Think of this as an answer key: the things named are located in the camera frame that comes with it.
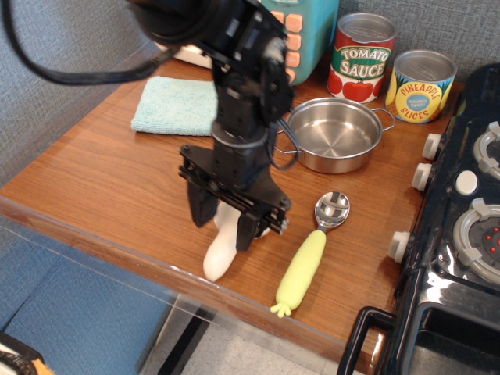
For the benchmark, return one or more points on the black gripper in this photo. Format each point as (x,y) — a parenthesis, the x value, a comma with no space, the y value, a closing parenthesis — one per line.
(237,172)

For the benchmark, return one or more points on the white brown toy mushroom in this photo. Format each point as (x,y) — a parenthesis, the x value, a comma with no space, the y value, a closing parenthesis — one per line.
(222,252)

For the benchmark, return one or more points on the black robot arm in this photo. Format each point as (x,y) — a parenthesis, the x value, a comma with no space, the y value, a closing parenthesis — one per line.
(243,111)

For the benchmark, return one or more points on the light blue folded cloth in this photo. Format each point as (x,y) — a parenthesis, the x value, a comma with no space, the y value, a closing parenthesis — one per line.
(170,106)

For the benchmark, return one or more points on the small steel pan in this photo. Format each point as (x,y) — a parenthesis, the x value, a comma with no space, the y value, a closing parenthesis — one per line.
(337,135)

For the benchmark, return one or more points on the toy microwave teal and pink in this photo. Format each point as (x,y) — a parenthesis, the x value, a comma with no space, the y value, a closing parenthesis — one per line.
(304,39)

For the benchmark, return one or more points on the tomato sauce can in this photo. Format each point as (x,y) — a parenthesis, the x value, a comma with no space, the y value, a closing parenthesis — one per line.
(363,46)

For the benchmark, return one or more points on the pineapple slices can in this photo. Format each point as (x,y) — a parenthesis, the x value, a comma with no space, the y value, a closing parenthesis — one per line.
(420,84)

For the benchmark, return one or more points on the black toy stove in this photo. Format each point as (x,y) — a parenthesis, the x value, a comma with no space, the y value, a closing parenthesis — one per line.
(446,318)

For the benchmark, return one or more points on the orange black object at corner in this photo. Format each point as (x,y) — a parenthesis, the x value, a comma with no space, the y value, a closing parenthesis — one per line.
(19,358)

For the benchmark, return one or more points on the spoon with yellow handle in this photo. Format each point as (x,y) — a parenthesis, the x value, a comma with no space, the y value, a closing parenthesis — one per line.
(331,210)

